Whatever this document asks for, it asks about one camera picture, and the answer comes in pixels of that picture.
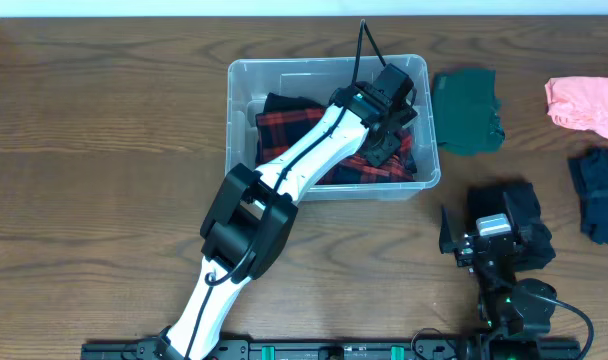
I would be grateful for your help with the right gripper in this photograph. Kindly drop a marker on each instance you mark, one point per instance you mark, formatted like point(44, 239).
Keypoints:
point(466, 250)

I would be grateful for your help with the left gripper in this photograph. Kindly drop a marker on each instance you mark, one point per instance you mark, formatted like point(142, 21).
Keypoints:
point(382, 145)

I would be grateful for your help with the dark green garment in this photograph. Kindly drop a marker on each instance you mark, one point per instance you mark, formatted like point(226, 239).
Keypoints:
point(466, 112)

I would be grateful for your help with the red plaid flannel shirt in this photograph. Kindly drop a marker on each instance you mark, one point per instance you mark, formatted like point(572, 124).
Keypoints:
point(279, 130)

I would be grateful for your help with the black garment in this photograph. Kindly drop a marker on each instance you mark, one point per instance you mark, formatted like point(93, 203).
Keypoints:
point(517, 199)
point(275, 103)

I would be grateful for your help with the pink garment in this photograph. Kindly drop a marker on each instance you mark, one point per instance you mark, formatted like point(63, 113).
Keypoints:
point(579, 103)

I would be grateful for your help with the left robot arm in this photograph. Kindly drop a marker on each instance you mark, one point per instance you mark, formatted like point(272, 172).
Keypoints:
point(254, 210)

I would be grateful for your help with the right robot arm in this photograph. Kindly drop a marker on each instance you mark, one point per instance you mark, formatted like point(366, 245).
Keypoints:
point(516, 308)

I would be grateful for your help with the clear plastic storage container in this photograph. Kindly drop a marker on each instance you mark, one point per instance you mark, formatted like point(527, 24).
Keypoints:
point(251, 80)

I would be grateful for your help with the folded black garment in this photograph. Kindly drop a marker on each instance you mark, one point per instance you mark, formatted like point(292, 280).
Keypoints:
point(517, 199)

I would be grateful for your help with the dark navy garment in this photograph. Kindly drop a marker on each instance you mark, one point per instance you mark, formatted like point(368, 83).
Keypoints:
point(589, 173)

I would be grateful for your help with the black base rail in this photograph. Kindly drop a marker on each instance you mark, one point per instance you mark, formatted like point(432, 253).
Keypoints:
point(424, 347)

